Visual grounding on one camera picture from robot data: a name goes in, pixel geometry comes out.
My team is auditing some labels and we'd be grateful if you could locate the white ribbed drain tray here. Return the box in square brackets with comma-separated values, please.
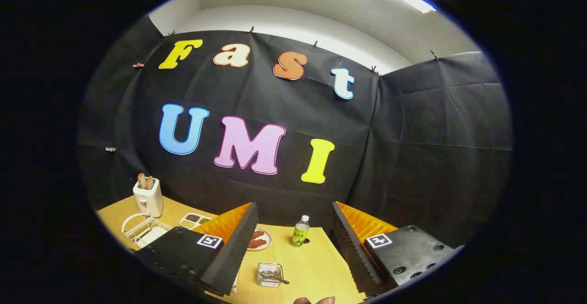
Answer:
[138, 226, 171, 248]

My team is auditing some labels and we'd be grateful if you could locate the green label drink bottle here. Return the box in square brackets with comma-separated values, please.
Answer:
[290, 215, 310, 248]

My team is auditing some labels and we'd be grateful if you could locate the metal wire basket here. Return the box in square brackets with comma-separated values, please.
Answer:
[257, 262, 283, 288]

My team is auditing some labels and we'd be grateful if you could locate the wooden handle metal spoon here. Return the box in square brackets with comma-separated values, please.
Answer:
[261, 270, 290, 285]

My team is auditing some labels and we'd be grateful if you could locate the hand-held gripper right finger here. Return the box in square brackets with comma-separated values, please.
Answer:
[331, 201, 465, 298]

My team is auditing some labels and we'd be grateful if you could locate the beige round dish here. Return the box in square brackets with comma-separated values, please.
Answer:
[247, 227, 272, 251]

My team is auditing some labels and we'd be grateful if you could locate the white toaster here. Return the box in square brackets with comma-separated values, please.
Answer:
[133, 178, 164, 218]

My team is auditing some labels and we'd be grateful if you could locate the black backdrop cloth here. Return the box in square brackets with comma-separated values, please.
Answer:
[77, 14, 513, 249]

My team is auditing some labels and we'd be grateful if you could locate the white divided seasoning tray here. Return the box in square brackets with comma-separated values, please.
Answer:
[179, 212, 212, 230]

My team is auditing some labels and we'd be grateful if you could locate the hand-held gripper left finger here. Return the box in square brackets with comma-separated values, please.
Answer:
[135, 202, 259, 297]

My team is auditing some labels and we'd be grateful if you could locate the white wire dish rack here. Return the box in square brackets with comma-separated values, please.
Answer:
[121, 212, 174, 249]

